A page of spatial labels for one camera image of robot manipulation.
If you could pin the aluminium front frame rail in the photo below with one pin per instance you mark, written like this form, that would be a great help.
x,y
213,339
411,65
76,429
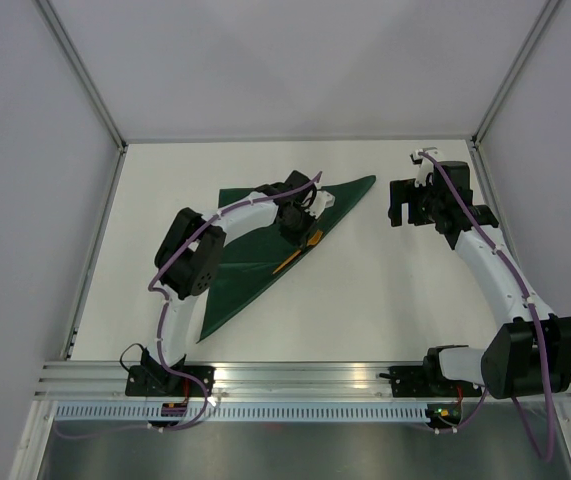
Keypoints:
x,y
234,381

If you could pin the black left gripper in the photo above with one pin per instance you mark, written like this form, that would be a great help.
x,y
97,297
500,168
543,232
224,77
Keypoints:
x,y
301,239

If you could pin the orange plastic fork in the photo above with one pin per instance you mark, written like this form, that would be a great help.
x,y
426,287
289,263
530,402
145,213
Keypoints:
x,y
313,241

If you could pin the right aluminium side rail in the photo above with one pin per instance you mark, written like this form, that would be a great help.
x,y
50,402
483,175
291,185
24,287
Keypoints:
x,y
484,180

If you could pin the dark green cloth napkin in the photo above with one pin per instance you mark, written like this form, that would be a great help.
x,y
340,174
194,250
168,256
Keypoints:
x,y
245,271

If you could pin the right aluminium frame post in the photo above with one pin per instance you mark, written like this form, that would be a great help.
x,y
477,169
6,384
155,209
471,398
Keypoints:
x,y
535,35

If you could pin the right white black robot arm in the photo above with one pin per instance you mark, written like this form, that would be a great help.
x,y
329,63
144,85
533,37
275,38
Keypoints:
x,y
531,351

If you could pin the left aluminium frame post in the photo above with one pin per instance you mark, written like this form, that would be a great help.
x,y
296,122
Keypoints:
x,y
65,43

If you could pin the left aluminium side rail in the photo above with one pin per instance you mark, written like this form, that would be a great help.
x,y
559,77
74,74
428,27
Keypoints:
x,y
97,234

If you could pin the aluminium side rail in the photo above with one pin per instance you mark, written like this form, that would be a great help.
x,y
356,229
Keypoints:
x,y
484,180
97,234

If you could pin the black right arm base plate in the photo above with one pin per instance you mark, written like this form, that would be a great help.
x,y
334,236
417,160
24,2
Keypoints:
x,y
413,381

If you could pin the white slotted cable duct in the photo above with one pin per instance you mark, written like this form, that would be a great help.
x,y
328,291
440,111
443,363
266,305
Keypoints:
x,y
300,412

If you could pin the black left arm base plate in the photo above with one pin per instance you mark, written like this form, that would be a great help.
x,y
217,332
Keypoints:
x,y
157,382

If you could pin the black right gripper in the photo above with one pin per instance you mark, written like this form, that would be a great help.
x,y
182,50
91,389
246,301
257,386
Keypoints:
x,y
404,191

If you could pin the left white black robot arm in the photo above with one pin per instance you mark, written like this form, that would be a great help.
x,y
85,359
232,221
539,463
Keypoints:
x,y
190,254

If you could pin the aluminium frame post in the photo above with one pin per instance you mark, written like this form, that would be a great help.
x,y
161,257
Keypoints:
x,y
535,35
65,43

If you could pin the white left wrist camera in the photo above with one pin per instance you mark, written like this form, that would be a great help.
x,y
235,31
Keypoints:
x,y
322,201

